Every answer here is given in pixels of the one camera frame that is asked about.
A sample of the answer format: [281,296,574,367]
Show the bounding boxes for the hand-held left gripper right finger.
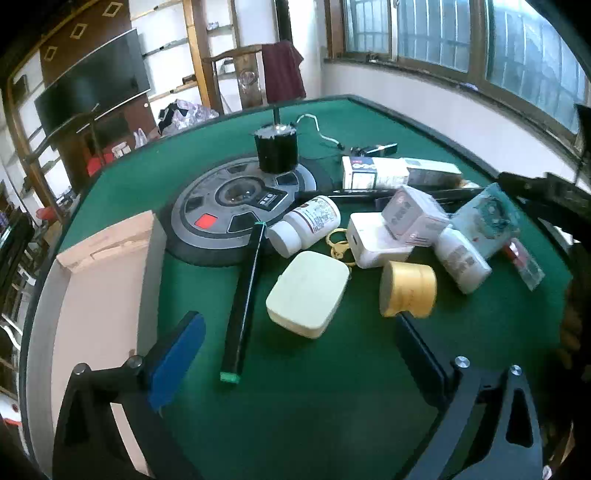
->
[396,313,546,480]

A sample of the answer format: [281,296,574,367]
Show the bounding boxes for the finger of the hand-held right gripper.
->
[496,171,591,245]

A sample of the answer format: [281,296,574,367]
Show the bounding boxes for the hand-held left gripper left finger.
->
[53,311,206,480]

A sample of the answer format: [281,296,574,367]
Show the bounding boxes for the teal card packet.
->
[450,182,520,259]

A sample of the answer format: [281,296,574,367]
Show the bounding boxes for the yellow tape roll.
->
[379,261,437,319]

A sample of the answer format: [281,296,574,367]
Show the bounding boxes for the cardboard box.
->
[28,210,167,478]

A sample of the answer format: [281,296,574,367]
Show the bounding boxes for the white pill bottle grey label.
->
[436,228,493,295]

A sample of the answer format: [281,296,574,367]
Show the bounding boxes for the white charger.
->
[346,212,416,269]

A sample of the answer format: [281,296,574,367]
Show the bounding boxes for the small white grey box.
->
[381,185,452,245]

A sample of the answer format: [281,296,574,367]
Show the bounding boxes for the white pill bottle red label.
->
[268,195,341,258]

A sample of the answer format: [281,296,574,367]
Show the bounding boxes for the person's right hand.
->
[558,295,583,370]

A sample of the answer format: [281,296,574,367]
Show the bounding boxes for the clear packet with red item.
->
[503,240,546,291]

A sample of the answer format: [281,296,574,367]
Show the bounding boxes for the black stick with green ends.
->
[219,220,267,385]

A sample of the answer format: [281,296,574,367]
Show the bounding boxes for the long white box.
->
[401,158,463,186]

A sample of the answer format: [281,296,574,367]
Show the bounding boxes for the cream plastic case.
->
[265,250,351,340]

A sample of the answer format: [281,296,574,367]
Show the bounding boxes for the round grey table panel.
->
[164,156,342,267]

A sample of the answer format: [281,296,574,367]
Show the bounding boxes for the small black device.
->
[351,143,399,158]

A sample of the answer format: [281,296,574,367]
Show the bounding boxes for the black rod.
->
[323,187,483,208]

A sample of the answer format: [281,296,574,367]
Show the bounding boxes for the white box blue red print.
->
[342,156,411,191]

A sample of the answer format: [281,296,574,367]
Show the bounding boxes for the window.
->
[342,0,591,139]

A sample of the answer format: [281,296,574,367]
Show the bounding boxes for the red bag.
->
[87,154,114,178]

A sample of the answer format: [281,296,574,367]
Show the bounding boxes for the black cylinder motor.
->
[253,105,298,174]

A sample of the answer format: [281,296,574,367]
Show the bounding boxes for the silver plastic bags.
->
[158,99,220,137]

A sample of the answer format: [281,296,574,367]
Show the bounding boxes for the dark wooden chair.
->
[48,104,134,176]

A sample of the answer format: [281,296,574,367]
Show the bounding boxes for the light wooden chair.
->
[202,44,278,116]

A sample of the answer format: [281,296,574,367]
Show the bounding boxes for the black television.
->
[33,28,152,138]

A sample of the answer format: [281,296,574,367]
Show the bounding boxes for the dark red cloth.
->
[262,41,306,103]

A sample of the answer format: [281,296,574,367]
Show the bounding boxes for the wooden shelf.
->
[185,0,241,112]

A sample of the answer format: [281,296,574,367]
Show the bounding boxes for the white cable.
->
[295,114,345,149]

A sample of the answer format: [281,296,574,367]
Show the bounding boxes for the brown wall panel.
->
[39,0,132,86]

